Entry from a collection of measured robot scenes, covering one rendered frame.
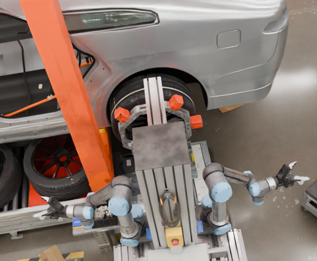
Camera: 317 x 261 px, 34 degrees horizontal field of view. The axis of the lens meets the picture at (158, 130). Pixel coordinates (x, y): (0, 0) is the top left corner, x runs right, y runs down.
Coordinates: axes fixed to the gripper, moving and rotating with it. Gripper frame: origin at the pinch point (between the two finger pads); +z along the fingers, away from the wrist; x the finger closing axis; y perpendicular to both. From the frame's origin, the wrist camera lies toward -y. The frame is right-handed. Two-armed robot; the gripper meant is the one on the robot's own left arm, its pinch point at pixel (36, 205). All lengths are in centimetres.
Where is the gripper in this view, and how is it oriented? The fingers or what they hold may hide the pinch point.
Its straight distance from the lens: 329.5
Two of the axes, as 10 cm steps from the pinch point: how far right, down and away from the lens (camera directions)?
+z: -9.8, -0.6, 1.8
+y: 0.8, 7.2, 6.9
